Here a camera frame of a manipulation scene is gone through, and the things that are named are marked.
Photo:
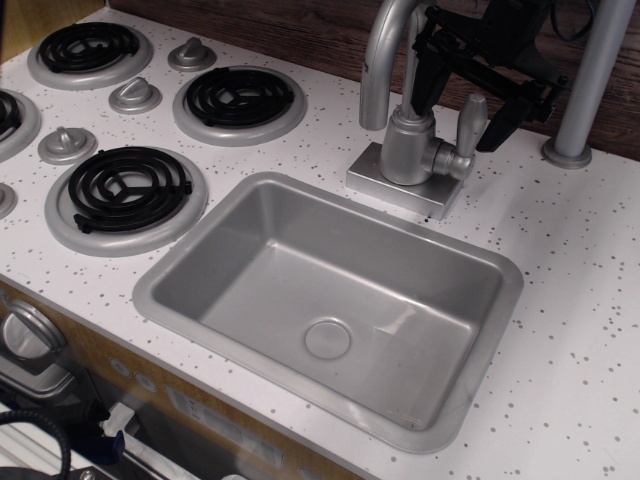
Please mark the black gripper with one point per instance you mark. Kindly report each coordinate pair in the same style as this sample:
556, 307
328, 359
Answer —
496, 52

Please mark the silver faucet lever handle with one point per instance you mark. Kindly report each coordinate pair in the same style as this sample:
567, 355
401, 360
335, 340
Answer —
457, 160

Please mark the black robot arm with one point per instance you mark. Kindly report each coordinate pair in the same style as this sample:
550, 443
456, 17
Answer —
496, 53

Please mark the silver toy faucet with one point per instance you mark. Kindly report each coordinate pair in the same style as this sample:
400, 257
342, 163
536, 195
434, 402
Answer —
399, 170

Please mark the grey support pole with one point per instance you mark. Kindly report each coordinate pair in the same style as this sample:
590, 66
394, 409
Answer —
569, 149

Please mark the back right stove burner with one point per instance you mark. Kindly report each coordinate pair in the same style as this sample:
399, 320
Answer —
239, 106

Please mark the grey plastic sink basin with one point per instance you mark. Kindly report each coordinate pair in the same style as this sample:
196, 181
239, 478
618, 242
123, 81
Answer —
387, 325

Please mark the silver stove knob top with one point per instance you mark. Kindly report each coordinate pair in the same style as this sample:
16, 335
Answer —
192, 56

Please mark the silver stove knob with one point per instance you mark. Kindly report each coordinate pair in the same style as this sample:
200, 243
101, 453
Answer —
135, 97
192, 56
66, 146

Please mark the silver stove knob middle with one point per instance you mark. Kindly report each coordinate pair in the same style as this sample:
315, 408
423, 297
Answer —
135, 97

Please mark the front right stove burner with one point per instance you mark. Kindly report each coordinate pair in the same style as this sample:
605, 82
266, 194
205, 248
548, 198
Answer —
126, 201

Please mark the back left stove burner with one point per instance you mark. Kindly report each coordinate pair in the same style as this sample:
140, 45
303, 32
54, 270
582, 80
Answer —
87, 56

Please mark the silver stove knob lower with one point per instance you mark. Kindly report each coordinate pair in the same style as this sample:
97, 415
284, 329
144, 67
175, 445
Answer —
66, 146

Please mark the left edge stove burner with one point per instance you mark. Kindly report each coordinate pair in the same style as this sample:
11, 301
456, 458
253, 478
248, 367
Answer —
20, 123

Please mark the silver oven dial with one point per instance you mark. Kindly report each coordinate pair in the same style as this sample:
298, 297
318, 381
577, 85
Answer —
29, 339

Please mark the silver oven door handle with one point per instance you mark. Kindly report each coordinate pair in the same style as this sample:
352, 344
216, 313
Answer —
51, 385

